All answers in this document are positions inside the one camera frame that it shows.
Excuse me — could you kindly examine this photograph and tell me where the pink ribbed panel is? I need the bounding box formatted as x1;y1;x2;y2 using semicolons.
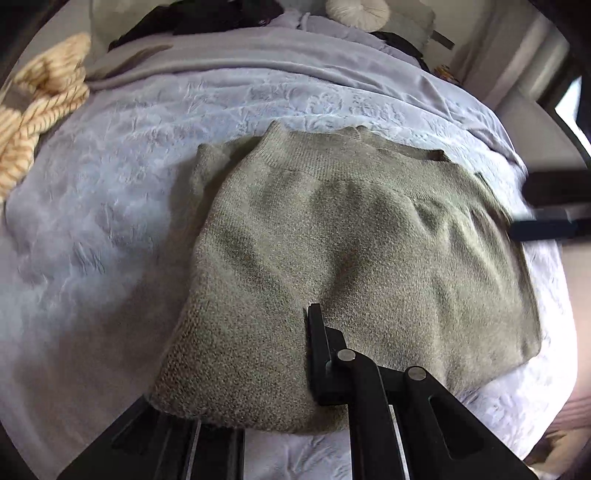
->
551;390;588;437

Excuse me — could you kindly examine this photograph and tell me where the olive green knit sweater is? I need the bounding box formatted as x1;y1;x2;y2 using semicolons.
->
147;121;542;435

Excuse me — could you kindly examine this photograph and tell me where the round cream cushion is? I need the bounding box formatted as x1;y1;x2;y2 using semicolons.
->
325;0;391;20

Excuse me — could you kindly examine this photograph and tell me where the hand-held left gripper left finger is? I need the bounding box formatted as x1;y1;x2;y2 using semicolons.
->
58;397;245;480

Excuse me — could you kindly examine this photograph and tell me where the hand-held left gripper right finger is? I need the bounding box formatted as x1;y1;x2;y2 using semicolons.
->
307;304;540;480

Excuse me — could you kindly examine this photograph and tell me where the lavender embossed bedspread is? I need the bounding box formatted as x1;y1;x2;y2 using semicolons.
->
0;67;578;480

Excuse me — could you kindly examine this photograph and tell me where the black garment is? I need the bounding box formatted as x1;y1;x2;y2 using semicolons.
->
108;0;284;51

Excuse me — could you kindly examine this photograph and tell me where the colourful patterned object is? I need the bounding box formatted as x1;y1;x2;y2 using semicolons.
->
434;65;462;86

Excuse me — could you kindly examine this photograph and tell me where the window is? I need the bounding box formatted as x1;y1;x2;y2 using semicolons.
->
554;76;591;141

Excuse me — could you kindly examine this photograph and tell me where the grey pillow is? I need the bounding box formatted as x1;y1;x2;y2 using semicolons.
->
383;4;437;47

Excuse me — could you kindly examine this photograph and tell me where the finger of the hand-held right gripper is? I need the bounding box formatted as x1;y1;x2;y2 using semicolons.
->
522;171;591;207
508;205;591;243

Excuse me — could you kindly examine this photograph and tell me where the yellow striped garment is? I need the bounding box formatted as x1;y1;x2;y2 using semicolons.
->
0;32;90;201

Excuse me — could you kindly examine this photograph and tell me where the grey blanket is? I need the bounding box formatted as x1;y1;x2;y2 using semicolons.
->
85;9;522;162

